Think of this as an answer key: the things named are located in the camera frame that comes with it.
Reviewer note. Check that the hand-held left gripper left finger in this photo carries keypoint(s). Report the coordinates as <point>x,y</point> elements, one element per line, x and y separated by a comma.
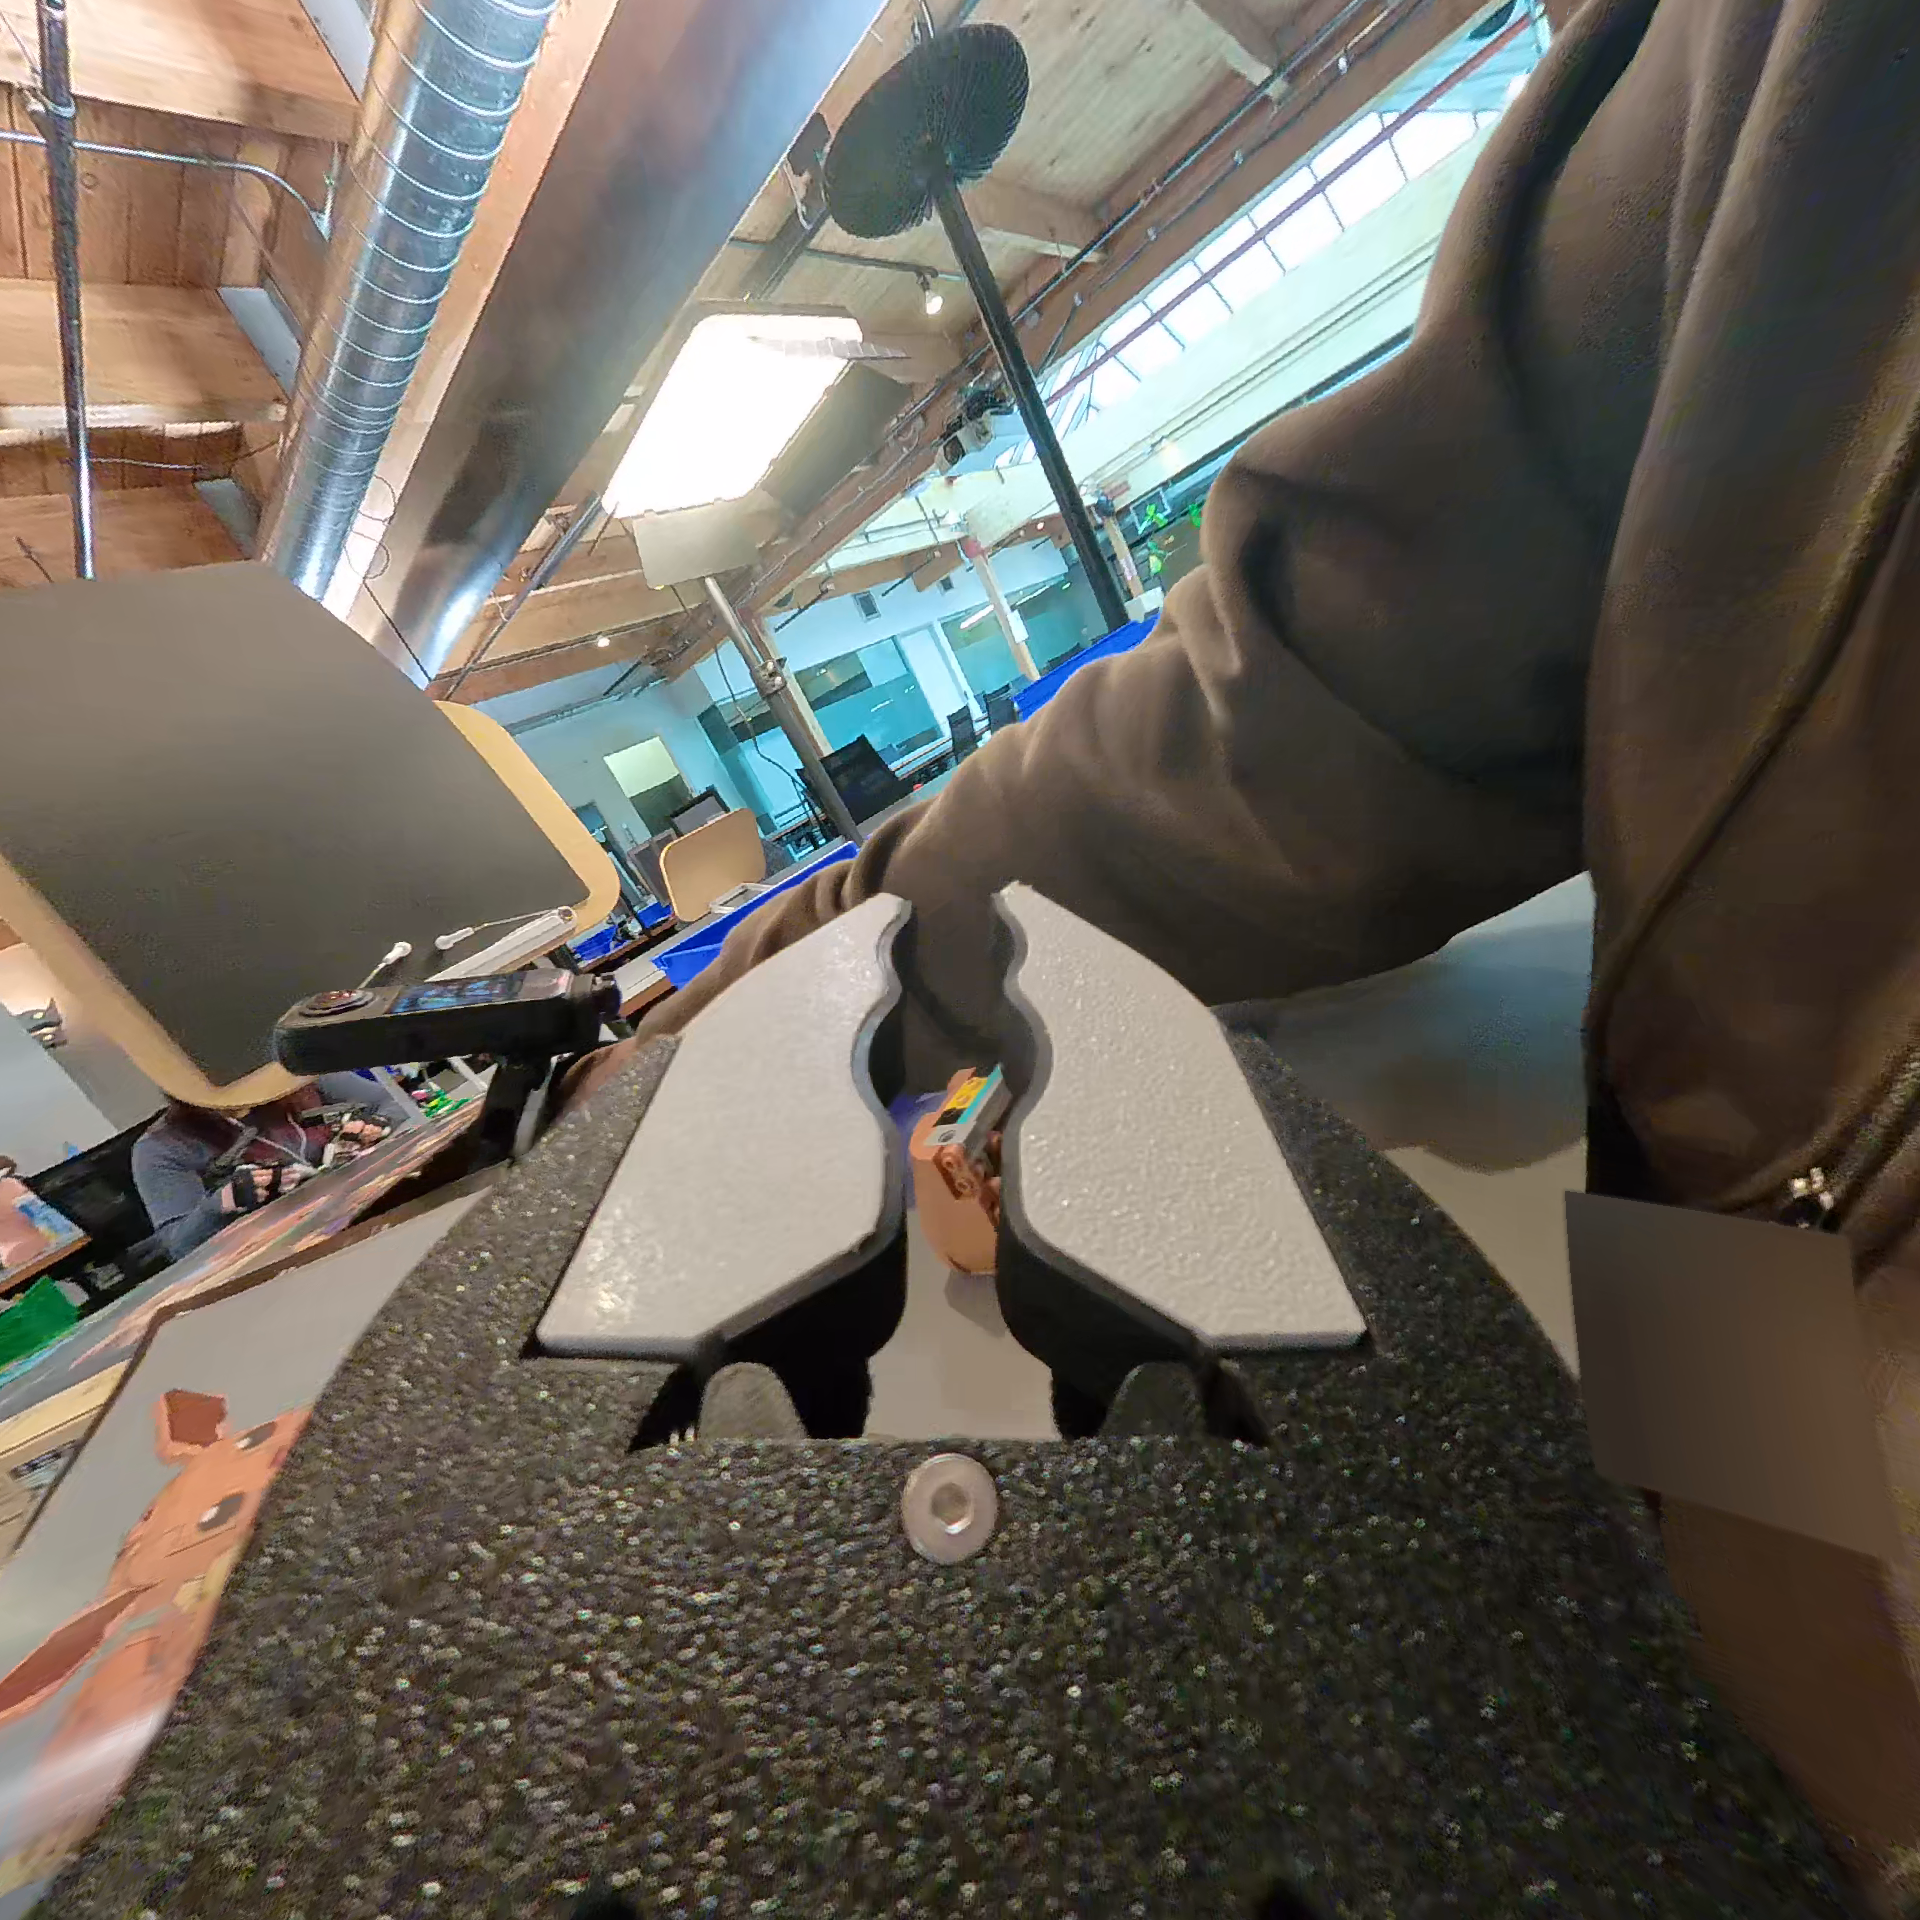
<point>719,1201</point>

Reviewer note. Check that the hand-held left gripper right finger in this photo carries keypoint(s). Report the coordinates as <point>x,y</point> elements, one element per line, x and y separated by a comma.
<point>1188,1188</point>

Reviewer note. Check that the brown toy brick assembly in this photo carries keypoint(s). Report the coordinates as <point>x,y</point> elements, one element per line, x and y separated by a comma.
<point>962,1188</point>

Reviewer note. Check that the blue plastic bin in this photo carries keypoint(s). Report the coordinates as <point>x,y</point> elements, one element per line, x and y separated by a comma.
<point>737,915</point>

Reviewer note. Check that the person's right forearm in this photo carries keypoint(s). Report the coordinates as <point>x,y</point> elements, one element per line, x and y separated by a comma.
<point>1200,754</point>

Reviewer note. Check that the black handheld device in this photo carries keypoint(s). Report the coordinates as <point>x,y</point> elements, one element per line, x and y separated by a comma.
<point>451,1020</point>

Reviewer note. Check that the printed cardboard box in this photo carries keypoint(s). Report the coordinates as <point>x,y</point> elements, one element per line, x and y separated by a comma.
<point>211,1201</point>

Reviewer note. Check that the stack of blue bins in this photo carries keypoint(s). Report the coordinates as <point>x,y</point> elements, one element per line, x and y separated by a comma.
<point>1082,669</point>

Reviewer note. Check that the black chair with wooden rim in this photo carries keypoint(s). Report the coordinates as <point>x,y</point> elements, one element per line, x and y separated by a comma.
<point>273,810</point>

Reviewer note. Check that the printed instruction booklet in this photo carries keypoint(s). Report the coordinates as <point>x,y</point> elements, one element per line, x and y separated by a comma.
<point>136,1620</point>

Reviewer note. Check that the black pole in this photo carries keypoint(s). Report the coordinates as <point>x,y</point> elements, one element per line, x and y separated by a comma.
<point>1035,424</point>

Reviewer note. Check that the ceiling light panel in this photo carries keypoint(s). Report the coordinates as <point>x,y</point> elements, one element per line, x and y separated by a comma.
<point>737,405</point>

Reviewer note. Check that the black round disc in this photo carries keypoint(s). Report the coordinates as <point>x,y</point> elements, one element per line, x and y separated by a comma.
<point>925,130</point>

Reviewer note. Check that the silver ventilation duct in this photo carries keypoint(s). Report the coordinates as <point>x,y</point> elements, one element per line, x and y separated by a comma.
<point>407,274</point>

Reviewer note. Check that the black wall rod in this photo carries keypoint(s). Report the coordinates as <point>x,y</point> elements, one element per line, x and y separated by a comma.
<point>63,274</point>

